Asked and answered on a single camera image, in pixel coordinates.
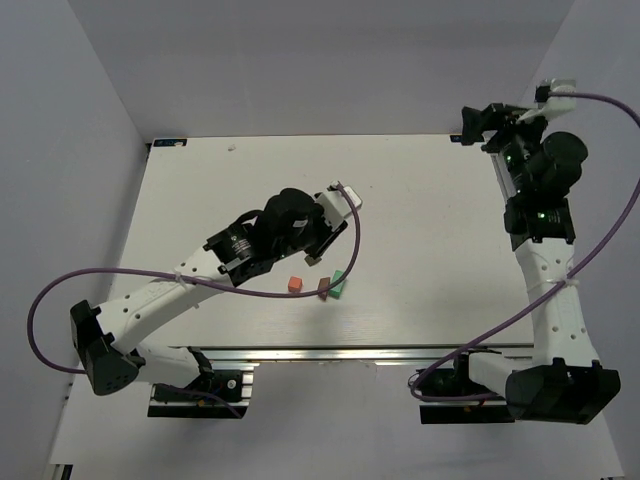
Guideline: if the olive roof wood block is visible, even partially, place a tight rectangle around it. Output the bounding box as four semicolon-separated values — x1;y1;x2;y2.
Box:
305;255;322;267

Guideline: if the blue label left corner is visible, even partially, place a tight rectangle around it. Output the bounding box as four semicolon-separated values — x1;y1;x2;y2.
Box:
152;138;187;148

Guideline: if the right side aluminium rail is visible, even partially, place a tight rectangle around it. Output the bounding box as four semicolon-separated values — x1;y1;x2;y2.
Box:
490;153;518;202

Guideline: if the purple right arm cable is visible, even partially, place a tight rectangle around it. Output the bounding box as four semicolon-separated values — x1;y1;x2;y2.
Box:
408;89;640;404

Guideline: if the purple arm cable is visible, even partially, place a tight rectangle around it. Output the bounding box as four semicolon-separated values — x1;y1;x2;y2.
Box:
408;89;640;404
27;184;364;419

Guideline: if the salmon cube wood block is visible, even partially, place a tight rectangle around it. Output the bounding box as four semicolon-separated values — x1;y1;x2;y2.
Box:
287;276;304;294

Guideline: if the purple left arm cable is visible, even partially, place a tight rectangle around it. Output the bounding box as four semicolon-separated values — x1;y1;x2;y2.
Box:
27;184;364;419

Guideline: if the brown wood block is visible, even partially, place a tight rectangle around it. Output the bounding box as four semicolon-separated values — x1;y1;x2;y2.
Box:
317;277;331;301

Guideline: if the aluminium table edge rail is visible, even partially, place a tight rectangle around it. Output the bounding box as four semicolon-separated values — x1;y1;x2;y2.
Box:
139;344;536;364

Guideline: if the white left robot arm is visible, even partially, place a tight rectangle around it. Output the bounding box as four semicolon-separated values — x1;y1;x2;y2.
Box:
70;183;362;396

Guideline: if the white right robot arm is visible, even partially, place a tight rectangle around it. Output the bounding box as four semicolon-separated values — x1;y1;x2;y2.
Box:
461;103;621;424

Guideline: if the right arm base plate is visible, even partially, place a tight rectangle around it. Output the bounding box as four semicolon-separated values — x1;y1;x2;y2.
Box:
407;367;515;425

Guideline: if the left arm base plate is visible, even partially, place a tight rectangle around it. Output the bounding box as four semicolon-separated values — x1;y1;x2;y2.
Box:
147;362;257;420

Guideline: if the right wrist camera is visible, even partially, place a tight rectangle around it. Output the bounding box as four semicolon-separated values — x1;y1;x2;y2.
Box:
517;78;577;124

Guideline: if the green rectangular wood block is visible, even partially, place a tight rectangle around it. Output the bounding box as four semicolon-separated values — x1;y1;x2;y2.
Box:
328;270;346;299

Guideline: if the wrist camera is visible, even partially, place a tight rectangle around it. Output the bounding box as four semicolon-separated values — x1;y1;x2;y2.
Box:
315;181;363;230
517;78;577;124

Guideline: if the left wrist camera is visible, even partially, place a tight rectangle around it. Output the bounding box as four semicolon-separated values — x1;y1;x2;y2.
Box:
315;181;363;230

